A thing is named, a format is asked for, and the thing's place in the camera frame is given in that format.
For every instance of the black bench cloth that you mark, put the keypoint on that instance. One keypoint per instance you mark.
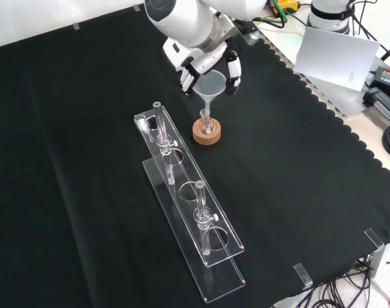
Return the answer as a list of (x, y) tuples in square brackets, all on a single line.
[(86, 160)]

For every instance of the clear acrylic funnel stand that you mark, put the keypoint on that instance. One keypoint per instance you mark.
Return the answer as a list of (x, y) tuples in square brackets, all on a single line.
[(188, 179)]

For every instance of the yellow stop button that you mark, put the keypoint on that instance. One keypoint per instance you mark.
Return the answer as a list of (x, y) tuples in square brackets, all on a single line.
[(286, 4)]

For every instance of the black power adapter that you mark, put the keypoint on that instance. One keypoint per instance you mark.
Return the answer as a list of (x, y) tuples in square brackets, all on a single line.
[(389, 77)]

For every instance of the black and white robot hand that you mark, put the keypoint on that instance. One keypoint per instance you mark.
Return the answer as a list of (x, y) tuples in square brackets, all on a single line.
[(204, 62)]

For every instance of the grey tape piece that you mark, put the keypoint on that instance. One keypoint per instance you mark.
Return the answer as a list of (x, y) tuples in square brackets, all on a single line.
[(76, 27), (136, 8)]

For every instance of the round-bottom glass flask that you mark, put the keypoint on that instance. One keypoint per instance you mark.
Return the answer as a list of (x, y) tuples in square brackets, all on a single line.
[(206, 126)]

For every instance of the clear cloth clamp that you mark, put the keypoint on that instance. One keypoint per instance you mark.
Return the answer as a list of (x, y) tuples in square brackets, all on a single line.
[(374, 239), (303, 276)]

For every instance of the black plug block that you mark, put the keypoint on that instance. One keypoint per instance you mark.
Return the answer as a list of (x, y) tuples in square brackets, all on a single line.
[(382, 102)]

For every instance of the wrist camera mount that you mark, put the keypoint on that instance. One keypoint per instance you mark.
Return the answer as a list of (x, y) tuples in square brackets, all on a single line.
[(249, 33)]

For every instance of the pale board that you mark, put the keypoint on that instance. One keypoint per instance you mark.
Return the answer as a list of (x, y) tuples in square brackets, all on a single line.
[(336, 57)]

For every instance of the clear plastic funnel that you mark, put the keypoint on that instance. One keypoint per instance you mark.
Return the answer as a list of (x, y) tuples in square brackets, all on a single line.
[(211, 84)]

